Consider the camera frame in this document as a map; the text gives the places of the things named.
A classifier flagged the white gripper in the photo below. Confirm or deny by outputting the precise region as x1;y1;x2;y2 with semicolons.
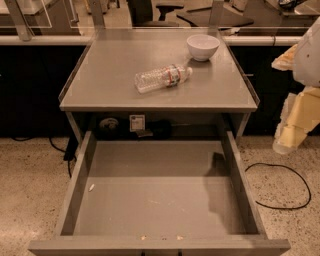
271;17;320;154

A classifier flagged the clear plastic water bottle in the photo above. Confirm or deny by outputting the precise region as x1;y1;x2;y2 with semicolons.
134;64;193;94

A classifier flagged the open grey top drawer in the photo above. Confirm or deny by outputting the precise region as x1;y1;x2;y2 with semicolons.
29;132;290;256

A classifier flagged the grey cabinet with top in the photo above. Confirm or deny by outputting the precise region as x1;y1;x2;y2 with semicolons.
60;28;259;136

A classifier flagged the small white scrap in drawer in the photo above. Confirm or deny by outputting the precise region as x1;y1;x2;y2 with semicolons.
88;184;95;192

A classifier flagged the white ceramic bowl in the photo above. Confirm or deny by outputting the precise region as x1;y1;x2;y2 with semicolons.
187;34;220;61

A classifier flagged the dark desk in background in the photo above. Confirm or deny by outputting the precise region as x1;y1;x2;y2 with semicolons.
177;7;254;28

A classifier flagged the black office chair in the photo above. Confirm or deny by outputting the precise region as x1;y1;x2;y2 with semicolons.
126;0;184;27

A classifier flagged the black floor cable right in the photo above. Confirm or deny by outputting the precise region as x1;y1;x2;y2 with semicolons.
244;162;312;211

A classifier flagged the white wall outlet box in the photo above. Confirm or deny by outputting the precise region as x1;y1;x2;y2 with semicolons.
129;115;145;132

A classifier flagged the round grey wall socket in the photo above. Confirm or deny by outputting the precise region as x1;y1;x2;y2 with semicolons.
99;118;119;130

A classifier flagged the black cable left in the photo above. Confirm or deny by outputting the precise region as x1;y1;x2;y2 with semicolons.
9;135;78;178

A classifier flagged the white horizontal rail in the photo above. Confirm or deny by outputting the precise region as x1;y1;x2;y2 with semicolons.
0;34;303;47

